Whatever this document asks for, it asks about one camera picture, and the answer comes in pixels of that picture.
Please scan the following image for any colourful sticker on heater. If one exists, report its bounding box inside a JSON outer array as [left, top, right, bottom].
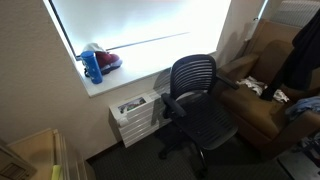
[[117, 96, 148, 114]]

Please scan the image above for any thin dark window bar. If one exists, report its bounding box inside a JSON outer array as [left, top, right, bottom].
[[105, 31, 193, 52]]

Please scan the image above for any red sneaker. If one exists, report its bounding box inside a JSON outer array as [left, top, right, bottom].
[[95, 50, 124, 76]]

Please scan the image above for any blue crumpled garment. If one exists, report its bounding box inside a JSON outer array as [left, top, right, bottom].
[[285, 95, 320, 122]]

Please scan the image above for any dark glass side table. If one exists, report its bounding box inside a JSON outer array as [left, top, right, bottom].
[[277, 148, 320, 180]]

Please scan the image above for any white crumpled cloth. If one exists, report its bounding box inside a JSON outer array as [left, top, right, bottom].
[[236, 75, 291, 104]]

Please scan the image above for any black mesh office chair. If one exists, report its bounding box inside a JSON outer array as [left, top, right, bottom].
[[157, 53, 241, 178]]

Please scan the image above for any yellow paper slip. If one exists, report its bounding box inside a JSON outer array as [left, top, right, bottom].
[[51, 163, 63, 180]]

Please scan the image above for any blue water bottle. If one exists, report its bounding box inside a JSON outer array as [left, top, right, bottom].
[[80, 49, 104, 85]]

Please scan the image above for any white cloth behind sneaker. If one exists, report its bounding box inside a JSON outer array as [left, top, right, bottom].
[[82, 42, 108, 54]]

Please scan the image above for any brown upholstered couch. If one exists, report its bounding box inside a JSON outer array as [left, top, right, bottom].
[[213, 18, 320, 158]]

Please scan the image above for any white window blind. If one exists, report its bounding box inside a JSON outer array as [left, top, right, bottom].
[[269, 0, 320, 29]]

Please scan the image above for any white drawer unit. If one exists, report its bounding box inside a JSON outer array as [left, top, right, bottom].
[[108, 75, 173, 148]]

